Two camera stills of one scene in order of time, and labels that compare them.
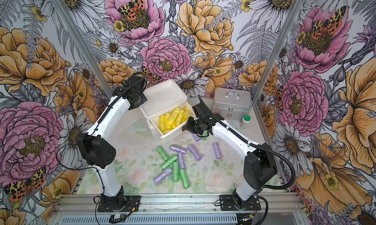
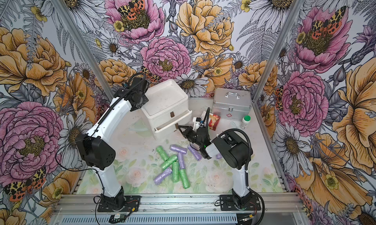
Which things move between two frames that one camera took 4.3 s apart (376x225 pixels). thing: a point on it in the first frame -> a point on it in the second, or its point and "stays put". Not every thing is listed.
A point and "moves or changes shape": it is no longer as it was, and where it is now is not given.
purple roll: [167, 171] stays put
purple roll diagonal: [198, 156] stays put
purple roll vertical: [181, 160] stays put
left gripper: [144, 100] stays put
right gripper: [188, 126] -> [186, 133]
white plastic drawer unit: [161, 98] moves or changes shape
